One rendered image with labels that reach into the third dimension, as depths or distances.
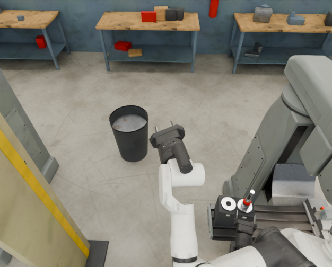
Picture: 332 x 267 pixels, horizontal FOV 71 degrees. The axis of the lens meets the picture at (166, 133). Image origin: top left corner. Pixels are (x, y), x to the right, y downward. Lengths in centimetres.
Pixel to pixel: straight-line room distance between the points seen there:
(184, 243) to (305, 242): 45
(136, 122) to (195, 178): 233
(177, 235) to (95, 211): 229
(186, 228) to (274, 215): 127
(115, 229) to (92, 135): 148
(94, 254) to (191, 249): 208
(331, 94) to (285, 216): 86
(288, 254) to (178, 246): 32
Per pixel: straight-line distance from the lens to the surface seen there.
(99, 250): 268
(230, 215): 158
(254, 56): 509
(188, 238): 65
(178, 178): 63
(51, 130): 393
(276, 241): 82
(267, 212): 188
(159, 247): 264
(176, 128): 78
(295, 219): 191
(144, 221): 274
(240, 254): 76
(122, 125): 292
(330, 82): 163
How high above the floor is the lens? 251
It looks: 46 degrees down
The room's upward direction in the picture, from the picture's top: straight up
